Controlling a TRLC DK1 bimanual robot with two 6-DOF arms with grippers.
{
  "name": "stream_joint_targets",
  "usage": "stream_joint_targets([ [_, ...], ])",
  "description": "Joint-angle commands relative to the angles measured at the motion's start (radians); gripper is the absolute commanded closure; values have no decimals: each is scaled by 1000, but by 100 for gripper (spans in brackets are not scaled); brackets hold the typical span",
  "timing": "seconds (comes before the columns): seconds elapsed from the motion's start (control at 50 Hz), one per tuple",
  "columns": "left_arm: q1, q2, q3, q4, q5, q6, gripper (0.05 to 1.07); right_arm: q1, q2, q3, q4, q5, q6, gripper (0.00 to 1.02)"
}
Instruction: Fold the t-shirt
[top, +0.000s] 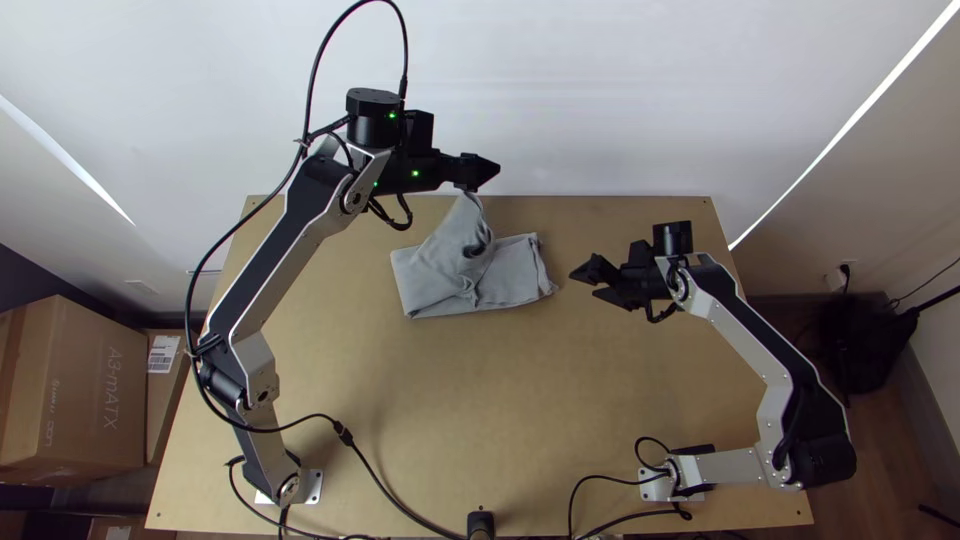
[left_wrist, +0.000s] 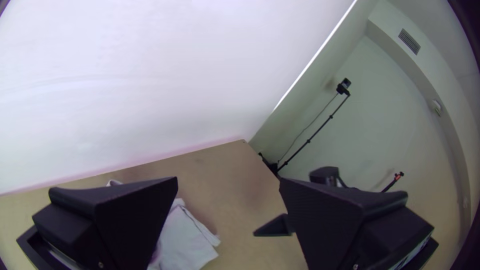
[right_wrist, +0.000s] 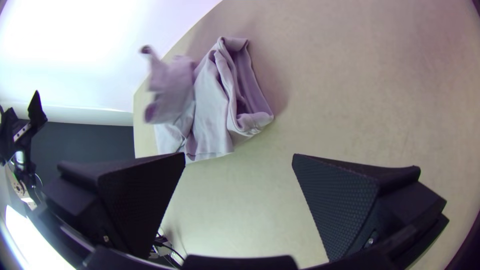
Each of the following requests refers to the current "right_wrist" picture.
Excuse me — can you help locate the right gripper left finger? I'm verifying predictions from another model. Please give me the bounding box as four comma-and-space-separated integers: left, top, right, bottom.
42, 151, 187, 260

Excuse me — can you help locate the grey t-shirt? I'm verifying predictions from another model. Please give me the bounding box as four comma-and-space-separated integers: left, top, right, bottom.
139, 35, 275, 163

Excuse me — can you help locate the black cable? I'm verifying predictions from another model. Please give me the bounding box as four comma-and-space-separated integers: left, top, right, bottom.
149, 231, 186, 268

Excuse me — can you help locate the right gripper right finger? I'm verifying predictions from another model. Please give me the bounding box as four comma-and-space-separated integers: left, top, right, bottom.
291, 153, 450, 263

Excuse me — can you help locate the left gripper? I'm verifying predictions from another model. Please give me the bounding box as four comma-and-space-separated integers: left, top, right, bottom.
0, 89, 49, 164

